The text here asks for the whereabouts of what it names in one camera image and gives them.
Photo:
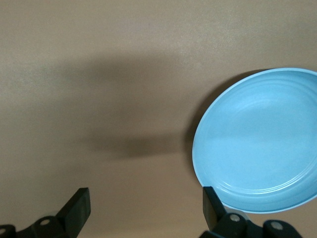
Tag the brown table cover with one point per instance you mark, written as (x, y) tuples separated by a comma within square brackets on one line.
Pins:
[(99, 49)]

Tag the blue round plate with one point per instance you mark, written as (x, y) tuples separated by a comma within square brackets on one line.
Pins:
[(255, 138)]

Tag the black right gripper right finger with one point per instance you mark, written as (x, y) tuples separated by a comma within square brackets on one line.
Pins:
[(218, 220)]

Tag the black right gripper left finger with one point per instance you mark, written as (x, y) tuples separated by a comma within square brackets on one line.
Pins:
[(71, 218)]

